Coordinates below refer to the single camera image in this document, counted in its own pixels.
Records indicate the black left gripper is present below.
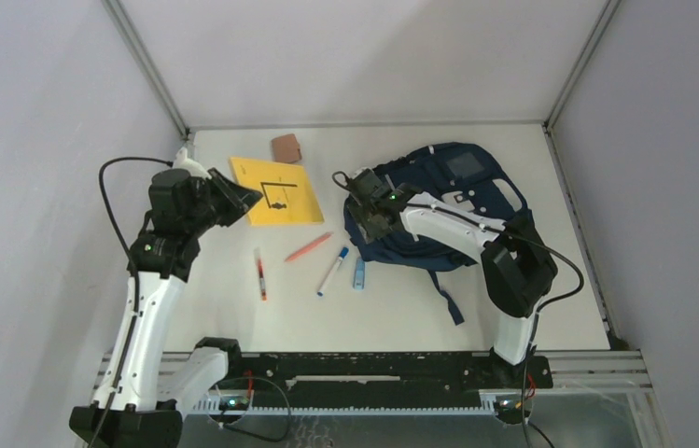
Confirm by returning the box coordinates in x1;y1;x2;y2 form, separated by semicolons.
185;168;262;238

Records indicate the yellow paperback book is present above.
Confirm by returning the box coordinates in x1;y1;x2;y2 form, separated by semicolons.
229;157;324;227

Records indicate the navy blue student backpack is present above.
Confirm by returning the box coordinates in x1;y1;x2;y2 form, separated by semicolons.
343;142;533;326

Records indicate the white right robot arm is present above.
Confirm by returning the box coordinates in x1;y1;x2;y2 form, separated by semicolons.
339;168;558;388

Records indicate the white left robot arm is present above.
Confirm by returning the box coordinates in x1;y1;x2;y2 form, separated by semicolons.
69;168;263;447

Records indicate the white marker blue cap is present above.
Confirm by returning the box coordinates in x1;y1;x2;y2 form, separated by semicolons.
316;246;349;297

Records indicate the orange pen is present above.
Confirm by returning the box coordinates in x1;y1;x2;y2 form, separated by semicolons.
285;231;333;262

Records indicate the red and white pen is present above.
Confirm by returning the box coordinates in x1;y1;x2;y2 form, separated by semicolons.
254;247;268;302

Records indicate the black mounting rail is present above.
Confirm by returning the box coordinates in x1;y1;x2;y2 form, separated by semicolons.
218;351;554;412

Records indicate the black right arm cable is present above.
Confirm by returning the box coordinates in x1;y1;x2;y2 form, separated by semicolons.
331;170;586;448

